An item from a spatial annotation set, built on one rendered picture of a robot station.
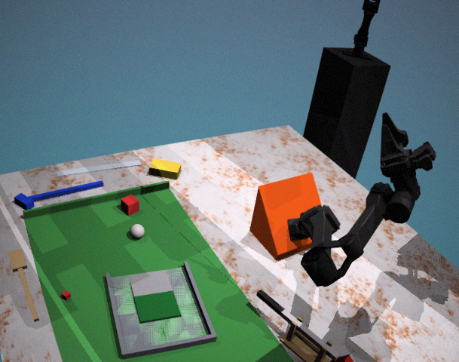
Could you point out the yellow block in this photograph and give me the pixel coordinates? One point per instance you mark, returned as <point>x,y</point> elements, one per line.
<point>167,169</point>

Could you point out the green putting mat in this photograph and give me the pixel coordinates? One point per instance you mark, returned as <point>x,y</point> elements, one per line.
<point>74,249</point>

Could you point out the red putter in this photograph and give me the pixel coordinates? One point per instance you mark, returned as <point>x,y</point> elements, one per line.
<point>317,341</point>

